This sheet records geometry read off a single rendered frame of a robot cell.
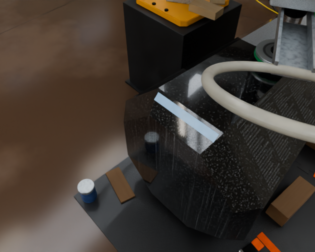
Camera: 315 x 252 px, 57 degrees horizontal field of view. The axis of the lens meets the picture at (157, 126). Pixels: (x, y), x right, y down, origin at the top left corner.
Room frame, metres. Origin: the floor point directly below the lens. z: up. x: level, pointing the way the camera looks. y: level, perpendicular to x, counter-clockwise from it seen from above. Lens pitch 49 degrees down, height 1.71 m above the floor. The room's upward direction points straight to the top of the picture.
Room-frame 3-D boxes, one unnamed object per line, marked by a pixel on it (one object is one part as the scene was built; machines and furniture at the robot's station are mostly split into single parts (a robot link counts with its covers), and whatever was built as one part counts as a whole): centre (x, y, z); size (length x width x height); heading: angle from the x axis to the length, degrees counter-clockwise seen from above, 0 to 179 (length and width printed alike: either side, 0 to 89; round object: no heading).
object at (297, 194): (0.83, -0.81, 0.07); 0.30 x 0.12 x 0.12; 129
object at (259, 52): (1.14, -0.56, 0.92); 0.21 x 0.21 x 0.01
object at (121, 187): (0.97, 0.25, 0.02); 0.25 x 0.10 x 0.01; 30
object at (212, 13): (1.79, -0.31, 0.81); 0.20 x 0.10 x 0.05; 51
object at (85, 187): (0.89, 0.43, 0.08); 0.10 x 0.10 x 0.13
